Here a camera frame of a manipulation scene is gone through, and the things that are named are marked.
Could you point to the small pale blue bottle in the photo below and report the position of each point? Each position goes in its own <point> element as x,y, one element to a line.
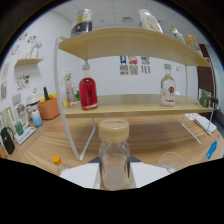
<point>36,119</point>

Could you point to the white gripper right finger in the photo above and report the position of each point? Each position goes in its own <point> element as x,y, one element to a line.
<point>146,174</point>

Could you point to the clear bottle red label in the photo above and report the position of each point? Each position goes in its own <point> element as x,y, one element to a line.
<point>167,91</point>

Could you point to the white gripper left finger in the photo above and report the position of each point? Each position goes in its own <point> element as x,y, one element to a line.
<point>83,175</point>

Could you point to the white figurine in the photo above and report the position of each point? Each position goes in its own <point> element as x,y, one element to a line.
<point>36,49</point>

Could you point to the green cup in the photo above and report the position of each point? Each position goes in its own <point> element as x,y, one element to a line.
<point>19,128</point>

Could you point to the white milk bottle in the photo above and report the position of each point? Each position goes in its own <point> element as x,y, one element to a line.
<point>150,21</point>

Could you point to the red liquid bottle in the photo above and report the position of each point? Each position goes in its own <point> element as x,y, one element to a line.
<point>88,95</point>

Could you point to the clear bottle green cap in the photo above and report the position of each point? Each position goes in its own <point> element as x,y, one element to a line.
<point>178,35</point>

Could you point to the two-tier wooden shelf rack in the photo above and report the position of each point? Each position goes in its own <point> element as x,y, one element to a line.
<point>133,43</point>

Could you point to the glass jar of limes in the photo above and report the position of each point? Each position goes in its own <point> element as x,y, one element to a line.
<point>204,99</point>

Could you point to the clear bottle orange cap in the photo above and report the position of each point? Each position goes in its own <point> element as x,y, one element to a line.
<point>59,165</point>

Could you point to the black kettle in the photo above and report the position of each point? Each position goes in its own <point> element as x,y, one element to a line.
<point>8,141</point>

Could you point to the clear jar with beige lid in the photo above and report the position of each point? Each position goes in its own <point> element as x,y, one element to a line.
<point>114,153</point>

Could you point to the black and yellow can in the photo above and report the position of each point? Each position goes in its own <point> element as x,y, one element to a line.
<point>81,23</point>

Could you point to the wall posters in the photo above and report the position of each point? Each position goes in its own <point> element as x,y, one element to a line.
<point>133,65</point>

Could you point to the wooden wall shelf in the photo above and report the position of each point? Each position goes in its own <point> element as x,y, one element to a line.
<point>29,61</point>

